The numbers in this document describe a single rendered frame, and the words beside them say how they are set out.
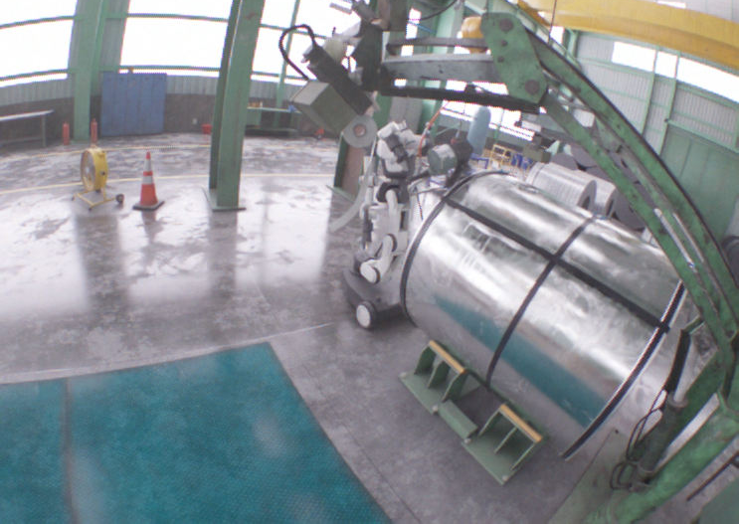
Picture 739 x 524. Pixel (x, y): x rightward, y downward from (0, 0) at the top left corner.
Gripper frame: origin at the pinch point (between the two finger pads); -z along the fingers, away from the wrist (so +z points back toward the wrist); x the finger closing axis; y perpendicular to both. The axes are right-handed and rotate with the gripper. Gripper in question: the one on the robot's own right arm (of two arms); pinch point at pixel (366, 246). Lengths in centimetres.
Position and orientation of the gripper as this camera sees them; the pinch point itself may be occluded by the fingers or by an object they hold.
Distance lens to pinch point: 252.5
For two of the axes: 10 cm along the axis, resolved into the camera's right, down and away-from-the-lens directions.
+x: -3.3, -0.5, -9.4
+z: 0.6, -10.0, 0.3
